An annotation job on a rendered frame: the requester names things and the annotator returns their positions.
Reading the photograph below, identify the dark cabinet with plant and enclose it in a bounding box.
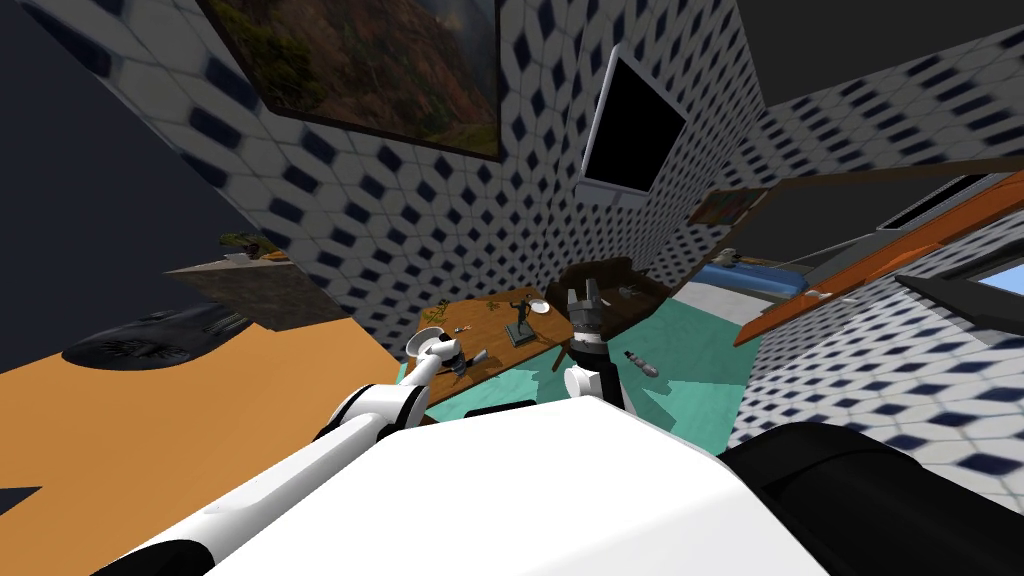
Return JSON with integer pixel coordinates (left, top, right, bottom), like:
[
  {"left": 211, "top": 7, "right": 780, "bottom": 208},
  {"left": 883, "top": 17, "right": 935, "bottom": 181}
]
[{"left": 163, "top": 230, "right": 355, "bottom": 334}]

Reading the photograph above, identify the small colourful wall picture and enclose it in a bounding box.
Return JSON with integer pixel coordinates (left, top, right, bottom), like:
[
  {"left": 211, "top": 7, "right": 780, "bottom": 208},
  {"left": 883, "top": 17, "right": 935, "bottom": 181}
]
[{"left": 686, "top": 187, "right": 771, "bottom": 230}]

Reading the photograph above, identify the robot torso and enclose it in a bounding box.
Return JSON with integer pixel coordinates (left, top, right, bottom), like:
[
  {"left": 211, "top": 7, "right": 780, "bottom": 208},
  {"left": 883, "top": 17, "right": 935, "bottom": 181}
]
[{"left": 198, "top": 395, "right": 811, "bottom": 576}]

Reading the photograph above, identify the blue bed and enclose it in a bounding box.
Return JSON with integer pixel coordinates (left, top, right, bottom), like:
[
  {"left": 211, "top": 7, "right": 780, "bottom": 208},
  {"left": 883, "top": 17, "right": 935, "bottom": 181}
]
[{"left": 686, "top": 247, "right": 811, "bottom": 302}]

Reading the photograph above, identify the black round fan shape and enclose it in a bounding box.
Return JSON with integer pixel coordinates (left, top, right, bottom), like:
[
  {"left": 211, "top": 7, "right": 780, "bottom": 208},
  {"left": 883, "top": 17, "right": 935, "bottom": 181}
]
[{"left": 60, "top": 302, "right": 253, "bottom": 373}]

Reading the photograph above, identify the grey bottle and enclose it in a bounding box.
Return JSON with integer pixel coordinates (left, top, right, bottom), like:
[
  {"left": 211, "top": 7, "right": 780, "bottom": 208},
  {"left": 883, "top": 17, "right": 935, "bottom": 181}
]
[{"left": 622, "top": 348, "right": 661, "bottom": 379}]

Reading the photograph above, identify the white framed black screen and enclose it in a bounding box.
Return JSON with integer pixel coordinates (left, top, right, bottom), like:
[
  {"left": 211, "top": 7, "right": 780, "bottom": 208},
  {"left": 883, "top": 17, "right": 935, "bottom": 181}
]
[{"left": 574, "top": 43, "right": 691, "bottom": 211}]

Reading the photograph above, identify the window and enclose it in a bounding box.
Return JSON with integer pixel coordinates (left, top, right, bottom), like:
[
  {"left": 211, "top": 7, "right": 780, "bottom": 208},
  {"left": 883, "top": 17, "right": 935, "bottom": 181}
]
[{"left": 963, "top": 260, "right": 1024, "bottom": 301}]

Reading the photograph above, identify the landscape painting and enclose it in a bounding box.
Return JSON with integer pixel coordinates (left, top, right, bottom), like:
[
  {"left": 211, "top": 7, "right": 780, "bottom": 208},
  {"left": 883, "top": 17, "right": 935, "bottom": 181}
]
[{"left": 194, "top": 0, "right": 507, "bottom": 164}]

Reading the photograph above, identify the orange door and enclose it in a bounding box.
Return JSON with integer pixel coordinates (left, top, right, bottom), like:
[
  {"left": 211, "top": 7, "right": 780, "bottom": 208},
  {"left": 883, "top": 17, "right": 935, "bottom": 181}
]
[{"left": 732, "top": 169, "right": 1024, "bottom": 349}]

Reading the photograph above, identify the brown wooden table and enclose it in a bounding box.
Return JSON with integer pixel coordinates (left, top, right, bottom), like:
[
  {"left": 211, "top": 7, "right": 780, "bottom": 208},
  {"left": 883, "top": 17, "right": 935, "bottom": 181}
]
[{"left": 397, "top": 286, "right": 579, "bottom": 411}]

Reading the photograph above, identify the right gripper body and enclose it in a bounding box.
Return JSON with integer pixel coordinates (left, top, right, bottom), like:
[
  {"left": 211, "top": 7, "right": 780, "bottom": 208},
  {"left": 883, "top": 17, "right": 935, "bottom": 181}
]
[{"left": 568, "top": 300, "right": 604, "bottom": 339}]

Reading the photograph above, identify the dark bronze figure statue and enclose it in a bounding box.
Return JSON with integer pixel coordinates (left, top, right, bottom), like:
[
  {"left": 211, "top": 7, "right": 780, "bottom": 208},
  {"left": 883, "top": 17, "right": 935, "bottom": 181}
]
[{"left": 503, "top": 297, "right": 539, "bottom": 349}]

